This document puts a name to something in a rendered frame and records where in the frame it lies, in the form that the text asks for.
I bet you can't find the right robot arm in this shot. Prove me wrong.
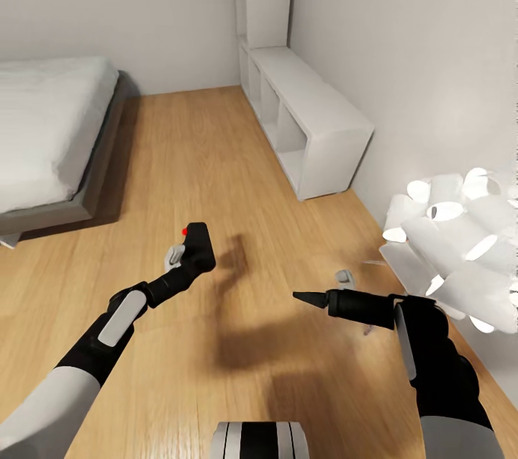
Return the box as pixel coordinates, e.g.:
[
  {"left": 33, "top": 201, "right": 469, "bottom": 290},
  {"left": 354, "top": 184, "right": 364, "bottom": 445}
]
[{"left": 292, "top": 269, "right": 506, "bottom": 459}]

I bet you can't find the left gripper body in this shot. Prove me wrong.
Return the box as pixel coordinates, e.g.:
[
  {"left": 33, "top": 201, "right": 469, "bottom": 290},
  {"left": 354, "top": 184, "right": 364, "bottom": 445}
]
[{"left": 160, "top": 258, "right": 200, "bottom": 298}]

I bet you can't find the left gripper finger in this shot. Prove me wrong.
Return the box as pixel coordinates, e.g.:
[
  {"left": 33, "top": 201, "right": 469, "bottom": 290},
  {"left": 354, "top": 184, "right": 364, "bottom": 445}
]
[{"left": 195, "top": 258, "right": 212, "bottom": 271}]

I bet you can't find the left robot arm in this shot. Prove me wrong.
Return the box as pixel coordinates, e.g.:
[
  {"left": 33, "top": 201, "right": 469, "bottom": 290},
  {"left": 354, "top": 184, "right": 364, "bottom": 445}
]
[{"left": 0, "top": 243, "right": 212, "bottom": 459}]

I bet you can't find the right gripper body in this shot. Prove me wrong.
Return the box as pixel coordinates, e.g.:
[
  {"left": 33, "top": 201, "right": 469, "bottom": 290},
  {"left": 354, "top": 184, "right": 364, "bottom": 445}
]
[{"left": 328, "top": 286, "right": 373, "bottom": 327}]

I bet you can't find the digital camera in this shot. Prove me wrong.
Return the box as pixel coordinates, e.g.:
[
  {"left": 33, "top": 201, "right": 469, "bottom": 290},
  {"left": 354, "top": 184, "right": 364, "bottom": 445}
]
[{"left": 179, "top": 222, "right": 217, "bottom": 273}]

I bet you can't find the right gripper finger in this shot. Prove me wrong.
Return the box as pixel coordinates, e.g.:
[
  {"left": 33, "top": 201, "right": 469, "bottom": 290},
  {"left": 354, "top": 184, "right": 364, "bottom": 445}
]
[{"left": 292, "top": 290, "right": 330, "bottom": 309}]

